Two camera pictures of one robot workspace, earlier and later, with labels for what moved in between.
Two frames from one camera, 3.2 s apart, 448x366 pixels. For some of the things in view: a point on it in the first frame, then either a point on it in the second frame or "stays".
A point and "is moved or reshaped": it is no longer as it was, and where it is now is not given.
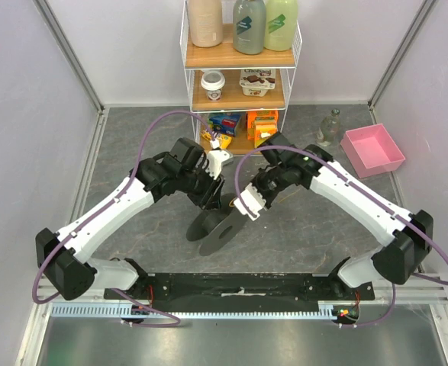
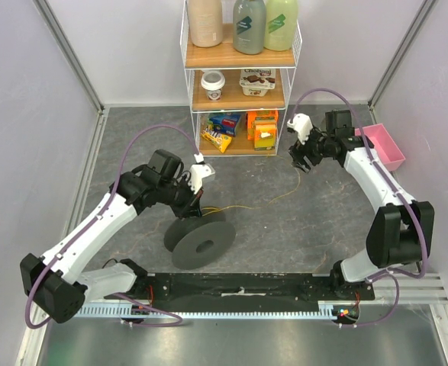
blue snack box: (225, 123) stays
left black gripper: (211, 197) -> (191, 208)
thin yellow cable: (289, 196) is moved or reshaped
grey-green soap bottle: (249, 27) stays
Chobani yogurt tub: (256, 82) stays
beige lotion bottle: (206, 23) stays
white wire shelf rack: (236, 101) stays
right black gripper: (262, 191) -> (307, 151)
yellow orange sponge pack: (265, 127) stays
